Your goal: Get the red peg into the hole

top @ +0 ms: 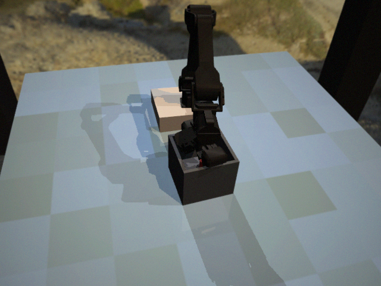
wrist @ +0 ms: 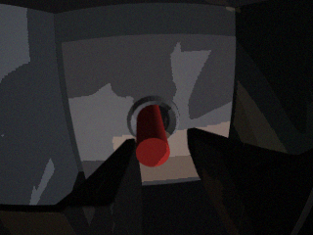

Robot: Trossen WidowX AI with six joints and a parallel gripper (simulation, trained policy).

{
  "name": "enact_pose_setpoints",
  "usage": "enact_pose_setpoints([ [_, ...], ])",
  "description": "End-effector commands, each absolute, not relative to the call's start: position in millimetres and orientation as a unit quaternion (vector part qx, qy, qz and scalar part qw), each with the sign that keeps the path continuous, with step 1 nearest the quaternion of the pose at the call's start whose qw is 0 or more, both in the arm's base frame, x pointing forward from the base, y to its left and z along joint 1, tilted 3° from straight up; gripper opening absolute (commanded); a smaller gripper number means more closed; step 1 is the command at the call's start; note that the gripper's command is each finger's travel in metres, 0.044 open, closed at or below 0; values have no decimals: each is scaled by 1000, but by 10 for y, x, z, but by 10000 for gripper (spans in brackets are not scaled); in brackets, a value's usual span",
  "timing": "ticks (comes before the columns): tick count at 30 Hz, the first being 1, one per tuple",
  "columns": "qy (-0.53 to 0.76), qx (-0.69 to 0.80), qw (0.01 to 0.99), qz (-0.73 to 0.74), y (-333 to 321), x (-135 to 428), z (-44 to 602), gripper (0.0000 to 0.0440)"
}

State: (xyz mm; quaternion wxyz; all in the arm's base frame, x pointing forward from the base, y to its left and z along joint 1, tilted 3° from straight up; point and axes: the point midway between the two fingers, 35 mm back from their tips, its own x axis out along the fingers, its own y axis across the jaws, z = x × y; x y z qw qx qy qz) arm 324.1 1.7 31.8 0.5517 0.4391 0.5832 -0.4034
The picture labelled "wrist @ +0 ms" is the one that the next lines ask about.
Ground red peg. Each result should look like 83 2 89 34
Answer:
136 106 169 165

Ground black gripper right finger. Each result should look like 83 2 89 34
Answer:
187 127 313 235

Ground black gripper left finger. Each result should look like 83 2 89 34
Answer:
0 138 142 235

